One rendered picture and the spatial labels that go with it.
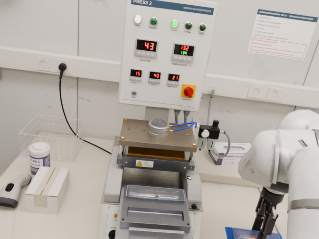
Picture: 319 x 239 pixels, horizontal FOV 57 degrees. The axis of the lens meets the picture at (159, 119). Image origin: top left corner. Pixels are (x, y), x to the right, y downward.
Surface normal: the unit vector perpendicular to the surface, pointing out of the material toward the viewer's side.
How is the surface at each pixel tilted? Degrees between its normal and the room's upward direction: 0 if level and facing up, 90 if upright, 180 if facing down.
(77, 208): 0
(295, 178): 72
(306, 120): 35
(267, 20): 90
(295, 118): 45
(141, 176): 0
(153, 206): 0
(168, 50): 90
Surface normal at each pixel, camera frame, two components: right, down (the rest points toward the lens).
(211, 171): 0.13, -0.90
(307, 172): -0.74, -0.51
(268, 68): -0.02, 0.42
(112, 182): 0.11, -0.40
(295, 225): -0.91, -0.32
